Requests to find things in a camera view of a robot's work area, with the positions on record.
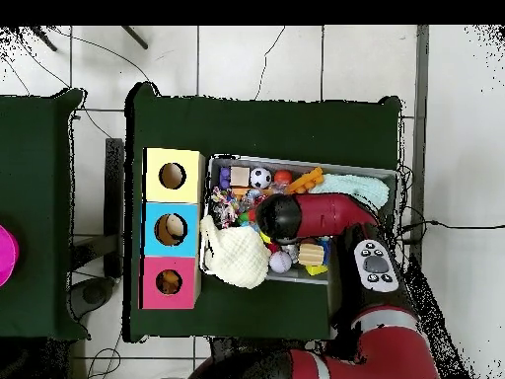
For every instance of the pink bowl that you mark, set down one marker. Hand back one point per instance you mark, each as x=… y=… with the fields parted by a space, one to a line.
x=6 y=256

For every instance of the wooden box with three holes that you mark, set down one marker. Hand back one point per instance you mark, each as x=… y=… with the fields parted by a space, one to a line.
x=185 y=189

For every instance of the shallow mesh bin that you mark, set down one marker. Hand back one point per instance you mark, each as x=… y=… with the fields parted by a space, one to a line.
x=236 y=161

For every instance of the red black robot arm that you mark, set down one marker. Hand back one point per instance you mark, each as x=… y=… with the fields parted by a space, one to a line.
x=327 y=215

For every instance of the white baseball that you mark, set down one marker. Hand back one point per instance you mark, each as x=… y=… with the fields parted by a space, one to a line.
x=280 y=261

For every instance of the plain wooden block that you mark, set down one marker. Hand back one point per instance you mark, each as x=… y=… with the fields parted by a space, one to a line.
x=240 y=176

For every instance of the striped wooden block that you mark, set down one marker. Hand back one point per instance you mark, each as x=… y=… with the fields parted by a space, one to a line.
x=311 y=254

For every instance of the mint muslin cloth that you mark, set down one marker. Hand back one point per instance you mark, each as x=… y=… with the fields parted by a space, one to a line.
x=355 y=185

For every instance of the black upright stand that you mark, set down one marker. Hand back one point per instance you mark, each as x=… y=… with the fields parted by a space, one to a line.
x=114 y=177

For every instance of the brown plush toy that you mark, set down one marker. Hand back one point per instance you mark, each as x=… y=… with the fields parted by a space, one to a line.
x=170 y=281

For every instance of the orange plastic toy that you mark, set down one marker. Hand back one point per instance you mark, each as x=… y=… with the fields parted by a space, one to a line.
x=303 y=181

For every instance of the dark green table cloth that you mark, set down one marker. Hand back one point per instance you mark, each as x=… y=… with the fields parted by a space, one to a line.
x=236 y=126
x=35 y=158

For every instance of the small soccer ball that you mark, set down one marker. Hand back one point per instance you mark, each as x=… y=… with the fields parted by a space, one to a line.
x=260 y=177

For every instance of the grey stand base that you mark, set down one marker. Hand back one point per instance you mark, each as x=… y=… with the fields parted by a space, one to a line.
x=92 y=294

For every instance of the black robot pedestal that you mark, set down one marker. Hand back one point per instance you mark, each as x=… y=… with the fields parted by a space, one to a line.
x=236 y=345

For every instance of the cream muslin cloth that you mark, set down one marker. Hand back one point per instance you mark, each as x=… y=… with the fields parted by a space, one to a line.
x=236 y=256

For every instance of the red ball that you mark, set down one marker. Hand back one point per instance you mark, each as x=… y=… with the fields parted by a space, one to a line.
x=283 y=177

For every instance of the dark tripod leg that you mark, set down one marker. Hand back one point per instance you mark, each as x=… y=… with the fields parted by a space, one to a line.
x=134 y=37
x=45 y=39

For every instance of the purple toy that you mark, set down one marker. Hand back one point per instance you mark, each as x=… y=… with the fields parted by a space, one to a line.
x=225 y=175

